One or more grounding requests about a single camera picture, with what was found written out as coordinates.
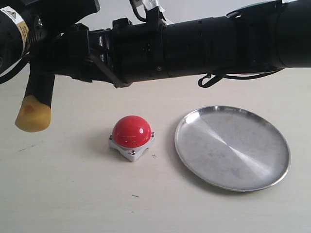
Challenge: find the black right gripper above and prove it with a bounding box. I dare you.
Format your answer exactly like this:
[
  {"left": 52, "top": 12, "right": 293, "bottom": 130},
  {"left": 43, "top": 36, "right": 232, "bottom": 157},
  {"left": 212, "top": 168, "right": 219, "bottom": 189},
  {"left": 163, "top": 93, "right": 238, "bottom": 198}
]
[{"left": 29, "top": 18, "right": 168, "bottom": 88}]

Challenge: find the yellow black claw hammer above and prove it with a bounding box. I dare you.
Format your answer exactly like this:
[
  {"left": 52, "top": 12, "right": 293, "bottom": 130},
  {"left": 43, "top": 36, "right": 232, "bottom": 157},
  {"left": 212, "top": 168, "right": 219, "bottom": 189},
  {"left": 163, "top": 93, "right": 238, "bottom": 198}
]
[{"left": 15, "top": 72, "right": 55, "bottom": 133}]

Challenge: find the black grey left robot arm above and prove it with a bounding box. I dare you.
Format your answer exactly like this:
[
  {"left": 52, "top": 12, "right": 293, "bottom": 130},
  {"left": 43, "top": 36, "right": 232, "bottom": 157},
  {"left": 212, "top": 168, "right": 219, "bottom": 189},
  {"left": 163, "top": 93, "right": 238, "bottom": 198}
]
[{"left": 0, "top": 0, "right": 100, "bottom": 83}]

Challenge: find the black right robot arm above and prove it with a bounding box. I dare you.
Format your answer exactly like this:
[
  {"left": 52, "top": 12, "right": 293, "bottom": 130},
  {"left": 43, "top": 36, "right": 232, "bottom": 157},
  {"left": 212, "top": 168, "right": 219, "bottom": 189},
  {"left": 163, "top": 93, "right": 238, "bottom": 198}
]
[{"left": 30, "top": 0, "right": 311, "bottom": 88}]

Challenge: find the red dome push button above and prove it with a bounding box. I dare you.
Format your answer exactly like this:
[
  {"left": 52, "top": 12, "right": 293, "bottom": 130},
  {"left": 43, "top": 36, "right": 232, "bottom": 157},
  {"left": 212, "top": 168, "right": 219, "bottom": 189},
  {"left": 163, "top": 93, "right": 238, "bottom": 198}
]
[{"left": 108, "top": 116, "right": 155, "bottom": 162}]

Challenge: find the round stainless steel plate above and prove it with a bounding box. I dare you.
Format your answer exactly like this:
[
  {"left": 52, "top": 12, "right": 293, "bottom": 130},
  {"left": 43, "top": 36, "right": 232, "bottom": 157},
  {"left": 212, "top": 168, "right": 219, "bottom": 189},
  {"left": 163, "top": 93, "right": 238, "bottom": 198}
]
[{"left": 174, "top": 105, "right": 291, "bottom": 192}]

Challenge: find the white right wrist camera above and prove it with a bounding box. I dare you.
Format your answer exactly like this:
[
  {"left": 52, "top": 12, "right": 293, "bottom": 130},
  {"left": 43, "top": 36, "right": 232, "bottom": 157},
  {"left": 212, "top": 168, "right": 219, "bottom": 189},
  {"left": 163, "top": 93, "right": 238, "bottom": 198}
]
[{"left": 133, "top": 0, "right": 165, "bottom": 12}]

